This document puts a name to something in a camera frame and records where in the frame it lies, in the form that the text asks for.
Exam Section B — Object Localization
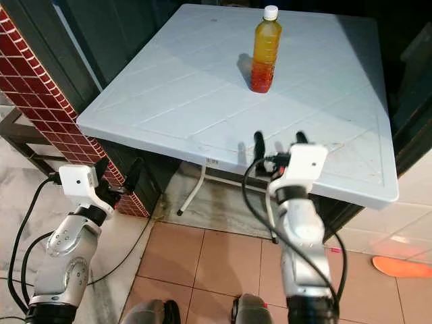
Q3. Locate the orange liquid bottle white cap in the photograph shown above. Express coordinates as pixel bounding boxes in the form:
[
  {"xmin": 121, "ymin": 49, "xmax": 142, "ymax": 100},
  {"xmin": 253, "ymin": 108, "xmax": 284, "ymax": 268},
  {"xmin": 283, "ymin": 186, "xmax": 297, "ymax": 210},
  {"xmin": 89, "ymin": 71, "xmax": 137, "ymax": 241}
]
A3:
[{"xmin": 249, "ymin": 5, "xmax": 283, "ymax": 94}]

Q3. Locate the white plastic folding table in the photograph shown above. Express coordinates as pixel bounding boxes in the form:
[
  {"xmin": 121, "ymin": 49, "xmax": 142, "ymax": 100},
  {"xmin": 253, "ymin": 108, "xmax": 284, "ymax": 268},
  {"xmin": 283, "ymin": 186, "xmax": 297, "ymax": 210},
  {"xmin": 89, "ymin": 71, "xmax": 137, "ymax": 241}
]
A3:
[{"xmin": 76, "ymin": 3, "xmax": 400, "ymax": 244}]

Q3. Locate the dark wooden bench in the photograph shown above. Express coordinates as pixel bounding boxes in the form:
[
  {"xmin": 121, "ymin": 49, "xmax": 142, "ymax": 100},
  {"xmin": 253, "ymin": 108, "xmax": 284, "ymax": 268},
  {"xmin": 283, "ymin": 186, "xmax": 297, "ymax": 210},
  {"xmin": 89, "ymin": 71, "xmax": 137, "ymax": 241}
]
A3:
[{"xmin": 0, "ymin": 107, "xmax": 52, "ymax": 180}]

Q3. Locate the red tiled pillar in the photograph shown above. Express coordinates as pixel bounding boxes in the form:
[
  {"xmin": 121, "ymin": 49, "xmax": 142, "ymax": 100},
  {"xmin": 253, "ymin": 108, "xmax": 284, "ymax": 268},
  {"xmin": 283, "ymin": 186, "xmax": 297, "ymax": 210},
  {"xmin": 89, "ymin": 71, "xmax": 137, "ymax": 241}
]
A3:
[{"xmin": 0, "ymin": 5, "xmax": 134, "ymax": 218}]

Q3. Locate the grey robot left leg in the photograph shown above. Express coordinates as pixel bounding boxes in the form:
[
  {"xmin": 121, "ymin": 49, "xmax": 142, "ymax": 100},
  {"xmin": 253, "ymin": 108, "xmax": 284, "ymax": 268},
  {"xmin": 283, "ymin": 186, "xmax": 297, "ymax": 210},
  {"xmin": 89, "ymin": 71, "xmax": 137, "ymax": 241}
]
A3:
[{"xmin": 121, "ymin": 298, "xmax": 181, "ymax": 324}]

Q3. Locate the grey robot leg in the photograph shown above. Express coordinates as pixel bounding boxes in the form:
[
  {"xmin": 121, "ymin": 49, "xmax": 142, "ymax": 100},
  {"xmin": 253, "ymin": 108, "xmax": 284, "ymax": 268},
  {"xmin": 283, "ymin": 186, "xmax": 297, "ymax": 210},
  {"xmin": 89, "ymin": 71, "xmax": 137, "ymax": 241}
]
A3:
[
  {"xmin": 230, "ymin": 294, "xmax": 279, "ymax": 324},
  {"xmin": 121, "ymin": 298, "xmax": 181, "ymax": 324}
]

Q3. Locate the dark green door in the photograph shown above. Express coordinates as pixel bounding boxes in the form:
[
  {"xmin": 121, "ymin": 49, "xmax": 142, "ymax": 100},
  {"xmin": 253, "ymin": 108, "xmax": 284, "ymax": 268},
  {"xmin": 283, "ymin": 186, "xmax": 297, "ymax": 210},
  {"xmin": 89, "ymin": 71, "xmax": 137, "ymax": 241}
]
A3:
[{"xmin": 13, "ymin": 0, "xmax": 190, "ymax": 115}]

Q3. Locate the grey robot right leg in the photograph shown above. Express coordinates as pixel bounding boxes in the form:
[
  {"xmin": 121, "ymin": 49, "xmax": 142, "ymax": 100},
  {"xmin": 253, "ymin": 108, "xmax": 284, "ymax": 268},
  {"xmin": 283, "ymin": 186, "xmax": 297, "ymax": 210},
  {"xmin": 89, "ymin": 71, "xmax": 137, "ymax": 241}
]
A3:
[{"xmin": 230, "ymin": 294, "xmax": 279, "ymax": 324}]

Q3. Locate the orange flat slipper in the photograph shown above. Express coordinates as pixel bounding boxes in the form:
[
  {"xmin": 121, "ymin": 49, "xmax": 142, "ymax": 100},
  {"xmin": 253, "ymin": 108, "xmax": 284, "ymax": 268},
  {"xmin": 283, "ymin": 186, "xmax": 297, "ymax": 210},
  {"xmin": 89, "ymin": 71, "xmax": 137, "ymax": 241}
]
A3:
[{"xmin": 372, "ymin": 254, "xmax": 432, "ymax": 279}]

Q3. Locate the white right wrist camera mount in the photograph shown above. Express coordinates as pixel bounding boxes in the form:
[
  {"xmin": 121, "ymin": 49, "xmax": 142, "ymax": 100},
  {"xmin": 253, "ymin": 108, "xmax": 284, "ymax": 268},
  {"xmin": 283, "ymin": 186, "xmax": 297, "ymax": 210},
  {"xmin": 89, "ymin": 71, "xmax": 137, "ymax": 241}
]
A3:
[{"xmin": 269, "ymin": 143, "xmax": 329, "ymax": 198}]

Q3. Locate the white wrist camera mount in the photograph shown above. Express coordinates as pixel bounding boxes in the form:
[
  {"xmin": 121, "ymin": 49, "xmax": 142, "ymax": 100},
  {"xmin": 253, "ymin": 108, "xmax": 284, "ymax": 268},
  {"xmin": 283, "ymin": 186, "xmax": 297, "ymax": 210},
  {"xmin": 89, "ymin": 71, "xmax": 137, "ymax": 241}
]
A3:
[
  {"xmin": 269, "ymin": 143, "xmax": 329, "ymax": 198},
  {"xmin": 58, "ymin": 165, "xmax": 113, "ymax": 217}
]

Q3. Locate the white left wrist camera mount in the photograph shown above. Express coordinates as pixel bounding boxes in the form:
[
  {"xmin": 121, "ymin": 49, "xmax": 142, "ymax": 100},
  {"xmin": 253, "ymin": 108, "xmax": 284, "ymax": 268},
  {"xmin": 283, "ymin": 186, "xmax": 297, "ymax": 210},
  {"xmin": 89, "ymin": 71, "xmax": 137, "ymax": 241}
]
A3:
[{"xmin": 58, "ymin": 165, "xmax": 113, "ymax": 217}]

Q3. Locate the thin black floor cable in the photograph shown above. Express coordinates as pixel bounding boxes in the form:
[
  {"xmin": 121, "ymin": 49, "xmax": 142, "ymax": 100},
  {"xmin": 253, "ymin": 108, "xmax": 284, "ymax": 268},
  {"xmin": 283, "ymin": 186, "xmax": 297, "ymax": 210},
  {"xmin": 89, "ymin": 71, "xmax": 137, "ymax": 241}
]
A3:
[{"xmin": 91, "ymin": 216, "xmax": 155, "ymax": 284}]

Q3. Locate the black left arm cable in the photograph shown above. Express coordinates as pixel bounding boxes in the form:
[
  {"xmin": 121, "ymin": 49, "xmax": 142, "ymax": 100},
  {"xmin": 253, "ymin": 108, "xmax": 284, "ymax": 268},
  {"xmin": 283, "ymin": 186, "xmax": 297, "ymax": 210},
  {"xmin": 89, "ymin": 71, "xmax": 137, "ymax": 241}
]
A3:
[{"xmin": 7, "ymin": 173, "xmax": 62, "ymax": 315}]

